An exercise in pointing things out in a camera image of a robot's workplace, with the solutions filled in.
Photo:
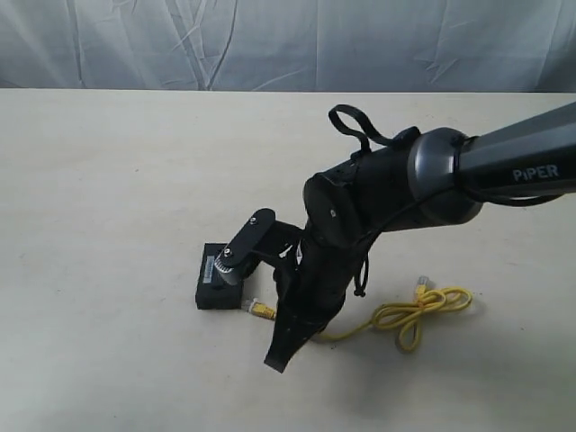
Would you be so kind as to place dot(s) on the grey wrinkled backdrop curtain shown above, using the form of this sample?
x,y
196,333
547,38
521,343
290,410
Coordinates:
x,y
294,46

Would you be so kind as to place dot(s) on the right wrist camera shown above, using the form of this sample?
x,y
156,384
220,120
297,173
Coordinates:
x,y
262,238

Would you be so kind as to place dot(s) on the black rectangular adapter box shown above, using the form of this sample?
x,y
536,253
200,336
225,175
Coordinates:
x,y
220,284

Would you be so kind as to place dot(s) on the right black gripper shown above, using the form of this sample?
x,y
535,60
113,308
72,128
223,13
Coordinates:
x,y
311,295

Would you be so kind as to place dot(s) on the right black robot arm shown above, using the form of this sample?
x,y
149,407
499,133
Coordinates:
x,y
412,181

